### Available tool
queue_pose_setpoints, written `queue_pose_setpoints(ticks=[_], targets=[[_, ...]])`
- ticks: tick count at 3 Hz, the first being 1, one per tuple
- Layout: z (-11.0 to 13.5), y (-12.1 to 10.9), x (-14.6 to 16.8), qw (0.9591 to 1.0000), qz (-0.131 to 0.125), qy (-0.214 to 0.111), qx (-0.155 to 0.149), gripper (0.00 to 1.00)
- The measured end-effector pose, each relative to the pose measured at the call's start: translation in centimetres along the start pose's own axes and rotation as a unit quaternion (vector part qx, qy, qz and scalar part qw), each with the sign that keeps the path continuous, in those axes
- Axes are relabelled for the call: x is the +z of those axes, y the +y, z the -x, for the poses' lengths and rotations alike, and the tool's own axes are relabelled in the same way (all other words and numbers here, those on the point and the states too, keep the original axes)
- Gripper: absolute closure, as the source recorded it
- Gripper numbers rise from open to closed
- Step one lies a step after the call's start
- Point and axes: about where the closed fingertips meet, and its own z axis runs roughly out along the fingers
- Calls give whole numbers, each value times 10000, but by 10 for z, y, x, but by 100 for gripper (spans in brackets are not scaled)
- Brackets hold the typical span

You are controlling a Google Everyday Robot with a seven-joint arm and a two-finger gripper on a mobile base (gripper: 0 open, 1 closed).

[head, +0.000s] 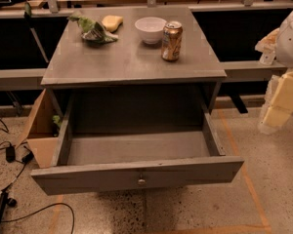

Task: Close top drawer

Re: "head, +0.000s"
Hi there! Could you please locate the clear sanitizer bottle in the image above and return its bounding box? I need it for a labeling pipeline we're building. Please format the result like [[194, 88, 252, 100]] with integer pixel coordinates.
[[259, 51, 275, 65]]

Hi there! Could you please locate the black floor cable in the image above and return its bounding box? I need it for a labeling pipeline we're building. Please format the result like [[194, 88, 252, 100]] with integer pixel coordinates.
[[0, 109, 76, 234]]

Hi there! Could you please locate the green chip bag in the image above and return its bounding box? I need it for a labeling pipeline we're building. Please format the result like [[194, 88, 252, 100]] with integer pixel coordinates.
[[68, 14, 118, 44]]

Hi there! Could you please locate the white ceramic bowl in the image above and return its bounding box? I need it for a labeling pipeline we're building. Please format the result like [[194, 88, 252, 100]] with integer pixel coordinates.
[[135, 17, 166, 44]]

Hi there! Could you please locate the grey top drawer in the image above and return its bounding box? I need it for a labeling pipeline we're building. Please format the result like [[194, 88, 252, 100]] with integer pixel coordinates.
[[32, 94, 243, 195]]

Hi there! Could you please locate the yellow sponge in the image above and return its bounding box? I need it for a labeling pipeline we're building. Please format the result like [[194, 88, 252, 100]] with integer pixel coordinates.
[[102, 16, 123, 32]]

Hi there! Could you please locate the black tripod leg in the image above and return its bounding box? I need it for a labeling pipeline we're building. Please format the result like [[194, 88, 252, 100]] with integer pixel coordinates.
[[0, 190, 17, 225]]

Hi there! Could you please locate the grey wooden drawer cabinet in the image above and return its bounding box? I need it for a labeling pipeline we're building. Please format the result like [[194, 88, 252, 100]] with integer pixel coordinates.
[[42, 7, 226, 136]]

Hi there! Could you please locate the gold soda can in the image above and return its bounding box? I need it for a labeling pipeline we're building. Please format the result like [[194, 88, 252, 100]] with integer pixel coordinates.
[[161, 20, 183, 61]]

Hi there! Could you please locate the black power adapter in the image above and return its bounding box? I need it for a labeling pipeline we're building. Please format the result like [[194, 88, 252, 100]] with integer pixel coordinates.
[[6, 146, 16, 163]]

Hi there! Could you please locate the brown cardboard box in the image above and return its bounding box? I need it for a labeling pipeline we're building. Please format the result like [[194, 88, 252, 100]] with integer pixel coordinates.
[[16, 90, 58, 168]]

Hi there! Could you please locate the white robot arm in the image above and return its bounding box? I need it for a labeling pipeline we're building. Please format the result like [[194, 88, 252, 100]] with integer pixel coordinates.
[[255, 11, 293, 135]]

